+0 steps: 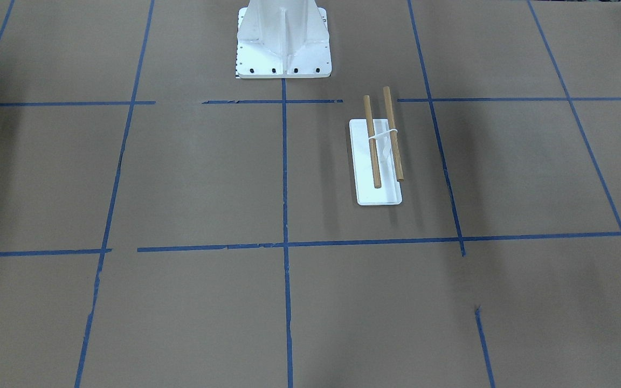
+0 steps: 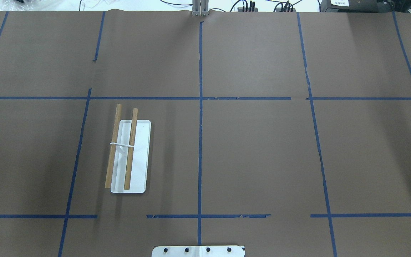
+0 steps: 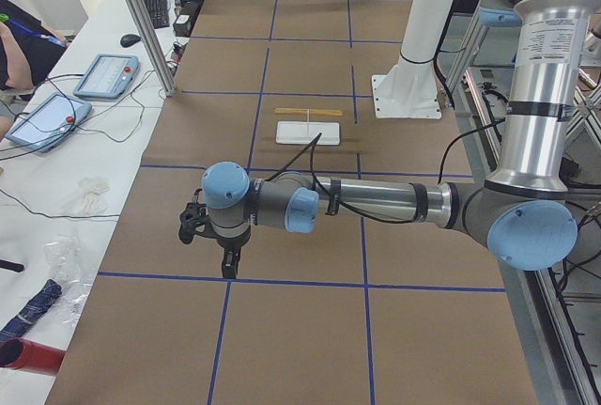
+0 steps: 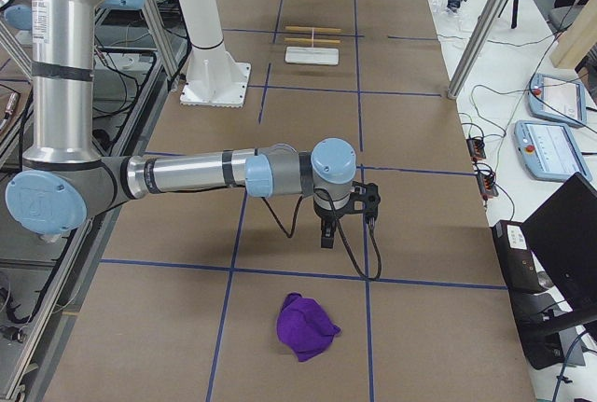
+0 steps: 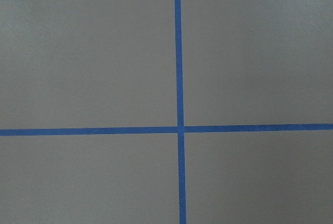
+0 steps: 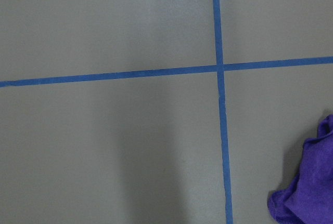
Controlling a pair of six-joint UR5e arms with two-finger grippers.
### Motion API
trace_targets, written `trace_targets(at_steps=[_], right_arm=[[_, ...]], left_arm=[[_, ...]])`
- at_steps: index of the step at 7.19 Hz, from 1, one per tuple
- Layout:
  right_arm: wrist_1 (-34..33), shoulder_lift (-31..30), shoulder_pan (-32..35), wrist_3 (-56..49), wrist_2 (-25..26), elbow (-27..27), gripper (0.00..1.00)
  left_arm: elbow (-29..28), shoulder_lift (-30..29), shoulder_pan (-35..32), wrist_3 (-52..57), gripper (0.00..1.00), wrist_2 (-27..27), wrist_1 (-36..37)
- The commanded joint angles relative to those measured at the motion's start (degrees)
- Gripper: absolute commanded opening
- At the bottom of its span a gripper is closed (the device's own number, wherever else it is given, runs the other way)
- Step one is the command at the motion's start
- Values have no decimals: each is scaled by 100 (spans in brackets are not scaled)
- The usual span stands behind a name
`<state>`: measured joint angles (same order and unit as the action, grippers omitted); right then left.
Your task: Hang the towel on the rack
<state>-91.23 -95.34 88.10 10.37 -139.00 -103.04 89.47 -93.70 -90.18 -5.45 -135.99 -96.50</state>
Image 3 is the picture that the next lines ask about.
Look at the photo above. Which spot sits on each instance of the black computer mouse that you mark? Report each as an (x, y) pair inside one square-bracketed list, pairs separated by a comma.
[(129, 40)]

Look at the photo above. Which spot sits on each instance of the folded dark blue umbrella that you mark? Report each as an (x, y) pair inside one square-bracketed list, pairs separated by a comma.
[(32, 312)]

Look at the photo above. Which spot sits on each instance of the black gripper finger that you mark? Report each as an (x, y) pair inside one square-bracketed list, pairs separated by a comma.
[(230, 264)]

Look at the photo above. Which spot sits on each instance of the aluminium frame post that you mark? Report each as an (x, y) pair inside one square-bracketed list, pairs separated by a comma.
[(153, 48)]

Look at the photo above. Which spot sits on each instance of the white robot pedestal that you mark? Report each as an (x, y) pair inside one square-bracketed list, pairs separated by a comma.
[(409, 89)]

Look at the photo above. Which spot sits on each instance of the near blue teach pendant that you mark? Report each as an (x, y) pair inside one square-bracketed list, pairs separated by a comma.
[(47, 126)]

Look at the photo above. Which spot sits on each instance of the white cloth gloves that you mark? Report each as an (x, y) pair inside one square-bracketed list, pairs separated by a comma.
[(87, 200)]

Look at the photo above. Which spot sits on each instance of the person in black shirt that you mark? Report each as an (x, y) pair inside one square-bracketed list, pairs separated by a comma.
[(29, 51)]

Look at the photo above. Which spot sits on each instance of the black keyboard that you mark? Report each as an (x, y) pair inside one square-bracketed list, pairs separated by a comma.
[(158, 11)]

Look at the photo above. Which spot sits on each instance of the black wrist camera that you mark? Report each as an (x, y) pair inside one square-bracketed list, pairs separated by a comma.
[(194, 221)]

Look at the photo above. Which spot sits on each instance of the far blue teach pendant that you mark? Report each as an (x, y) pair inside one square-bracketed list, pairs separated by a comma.
[(108, 77)]

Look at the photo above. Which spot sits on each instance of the white wooden towel rack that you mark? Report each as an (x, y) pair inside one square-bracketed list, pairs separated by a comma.
[(303, 131)]

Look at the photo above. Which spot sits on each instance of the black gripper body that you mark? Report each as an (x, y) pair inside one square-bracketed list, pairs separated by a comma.
[(230, 247)]

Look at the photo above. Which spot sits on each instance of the blue teach pendant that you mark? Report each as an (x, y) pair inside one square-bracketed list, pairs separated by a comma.
[(108, 77), (47, 126)]

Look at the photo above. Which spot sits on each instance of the red cylinder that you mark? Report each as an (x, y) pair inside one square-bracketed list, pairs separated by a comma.
[(28, 356)]

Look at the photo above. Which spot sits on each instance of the clear plastic bag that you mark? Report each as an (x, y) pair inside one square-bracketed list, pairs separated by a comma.
[(71, 273)]

